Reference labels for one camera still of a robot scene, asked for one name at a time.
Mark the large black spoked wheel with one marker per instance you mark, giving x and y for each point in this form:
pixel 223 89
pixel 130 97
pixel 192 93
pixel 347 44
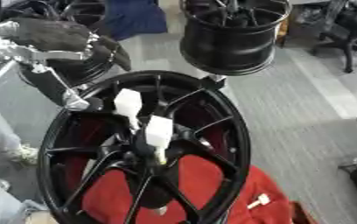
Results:
pixel 151 175

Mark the black office chair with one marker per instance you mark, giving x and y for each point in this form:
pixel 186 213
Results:
pixel 347 26

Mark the white pin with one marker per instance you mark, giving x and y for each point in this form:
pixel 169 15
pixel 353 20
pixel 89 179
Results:
pixel 159 134
pixel 128 103
pixel 260 200

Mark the black wheel rim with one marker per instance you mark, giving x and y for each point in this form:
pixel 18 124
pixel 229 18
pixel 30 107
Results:
pixel 87 73
pixel 227 49

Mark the blue cloth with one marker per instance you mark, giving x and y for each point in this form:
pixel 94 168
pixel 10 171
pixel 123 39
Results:
pixel 135 17

